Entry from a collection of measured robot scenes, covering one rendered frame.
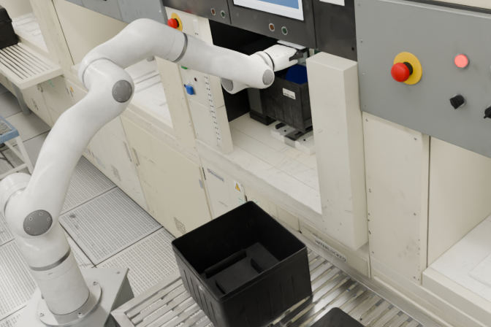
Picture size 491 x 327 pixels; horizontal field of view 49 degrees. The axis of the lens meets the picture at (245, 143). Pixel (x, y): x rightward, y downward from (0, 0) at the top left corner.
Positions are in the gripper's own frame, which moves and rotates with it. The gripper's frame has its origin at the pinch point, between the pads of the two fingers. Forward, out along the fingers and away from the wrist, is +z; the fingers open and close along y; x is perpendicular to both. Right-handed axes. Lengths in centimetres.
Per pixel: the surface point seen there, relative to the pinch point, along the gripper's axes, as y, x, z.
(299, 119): 7.7, -20.6, -10.7
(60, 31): -169, -17, -18
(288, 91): 4.0, -11.3, -10.4
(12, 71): -211, -42, -40
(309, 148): 9.4, -32.4, -9.1
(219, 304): 41, -32, -74
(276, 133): -7.0, -31.8, -9.1
